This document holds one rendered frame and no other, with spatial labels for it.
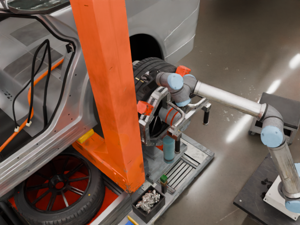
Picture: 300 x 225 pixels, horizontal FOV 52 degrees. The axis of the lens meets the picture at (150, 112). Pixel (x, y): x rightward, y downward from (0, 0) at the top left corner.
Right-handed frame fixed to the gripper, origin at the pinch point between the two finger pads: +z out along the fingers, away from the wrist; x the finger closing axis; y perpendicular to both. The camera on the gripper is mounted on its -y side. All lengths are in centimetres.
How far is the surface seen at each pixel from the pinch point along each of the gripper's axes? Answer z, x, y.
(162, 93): -11.3, -13.0, 0.5
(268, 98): 13, -124, 95
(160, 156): 39, -86, -18
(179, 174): 31, -110, -19
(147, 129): -4.1, -26.9, -22.2
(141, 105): -9.9, -7.3, -15.6
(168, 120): -3.5, -36.2, -5.6
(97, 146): 30, -25, -51
